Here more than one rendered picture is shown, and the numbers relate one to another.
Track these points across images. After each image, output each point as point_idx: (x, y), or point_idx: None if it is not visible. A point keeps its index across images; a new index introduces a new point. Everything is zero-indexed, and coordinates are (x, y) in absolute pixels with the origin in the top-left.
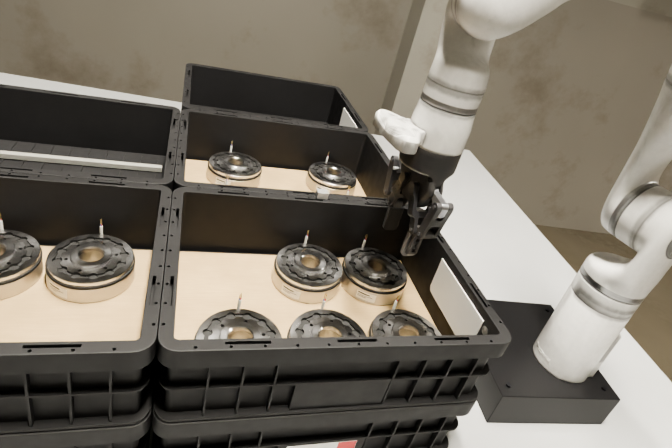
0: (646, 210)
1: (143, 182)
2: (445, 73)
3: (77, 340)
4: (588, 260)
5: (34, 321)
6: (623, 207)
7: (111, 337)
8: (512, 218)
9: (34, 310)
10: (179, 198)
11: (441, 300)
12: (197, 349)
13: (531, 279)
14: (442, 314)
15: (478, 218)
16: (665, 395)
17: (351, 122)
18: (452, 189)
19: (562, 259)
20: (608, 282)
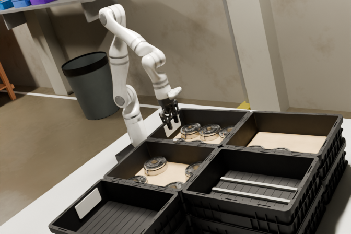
0: (130, 90)
1: (229, 147)
2: (166, 75)
3: (264, 143)
4: (132, 113)
5: (272, 148)
6: (129, 94)
7: (256, 143)
8: (34, 208)
9: None
10: (222, 141)
11: (171, 131)
12: (244, 110)
13: (88, 179)
14: (173, 133)
15: (51, 211)
16: (115, 145)
17: (90, 195)
18: (27, 233)
19: (57, 185)
20: (139, 109)
